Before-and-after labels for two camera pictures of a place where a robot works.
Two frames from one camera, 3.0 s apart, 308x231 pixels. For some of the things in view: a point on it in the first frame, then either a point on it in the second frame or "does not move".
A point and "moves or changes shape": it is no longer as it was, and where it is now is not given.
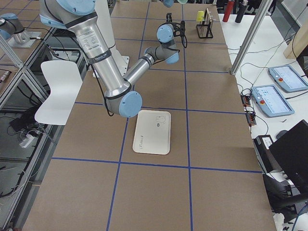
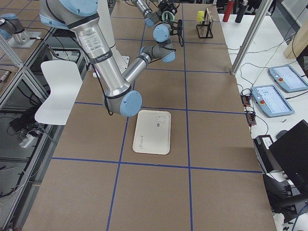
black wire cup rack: x=204 y=29 does not move
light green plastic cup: x=182 y=2 moves or changes shape
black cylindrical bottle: x=242 y=7 does not move
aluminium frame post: x=261 y=15 does not move
